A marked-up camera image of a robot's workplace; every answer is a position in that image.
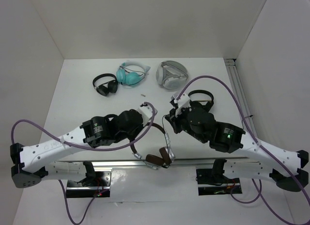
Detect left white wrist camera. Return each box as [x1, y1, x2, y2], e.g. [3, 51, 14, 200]
[137, 102, 157, 126]

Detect grey white folded headphones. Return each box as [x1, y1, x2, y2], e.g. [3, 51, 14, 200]
[155, 60, 189, 90]

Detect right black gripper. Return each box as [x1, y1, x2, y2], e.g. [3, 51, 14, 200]
[165, 103, 207, 143]

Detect black headphones left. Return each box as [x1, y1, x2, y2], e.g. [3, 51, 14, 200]
[92, 73, 118, 96]

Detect black headphones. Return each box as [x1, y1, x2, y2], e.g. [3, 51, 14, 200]
[188, 90, 214, 112]
[92, 73, 118, 96]

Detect teal white cat-ear headphones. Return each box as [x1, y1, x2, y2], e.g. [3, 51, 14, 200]
[116, 61, 151, 86]

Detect brown silver wired headphones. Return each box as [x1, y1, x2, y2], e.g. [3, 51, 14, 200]
[130, 117, 175, 170]

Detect black headphones right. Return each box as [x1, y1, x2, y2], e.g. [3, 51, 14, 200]
[188, 90, 214, 112]

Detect aluminium rail right side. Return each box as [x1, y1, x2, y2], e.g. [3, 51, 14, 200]
[224, 59, 257, 136]

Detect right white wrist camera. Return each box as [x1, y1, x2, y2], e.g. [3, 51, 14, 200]
[170, 93, 190, 117]

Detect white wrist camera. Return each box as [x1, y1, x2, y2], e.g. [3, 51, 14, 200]
[170, 93, 190, 117]
[137, 102, 157, 126]

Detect aluminium rail front edge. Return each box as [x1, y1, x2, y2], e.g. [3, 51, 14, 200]
[55, 157, 255, 169]

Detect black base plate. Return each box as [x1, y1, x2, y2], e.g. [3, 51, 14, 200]
[66, 170, 111, 198]
[196, 169, 242, 196]

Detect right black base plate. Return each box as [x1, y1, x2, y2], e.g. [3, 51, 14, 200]
[196, 169, 242, 196]

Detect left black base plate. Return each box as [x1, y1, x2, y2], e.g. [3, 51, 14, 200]
[66, 170, 111, 198]

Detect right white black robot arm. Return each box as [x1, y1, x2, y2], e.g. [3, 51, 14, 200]
[165, 108, 309, 192]

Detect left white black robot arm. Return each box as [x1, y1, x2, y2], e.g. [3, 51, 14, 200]
[10, 107, 155, 189]

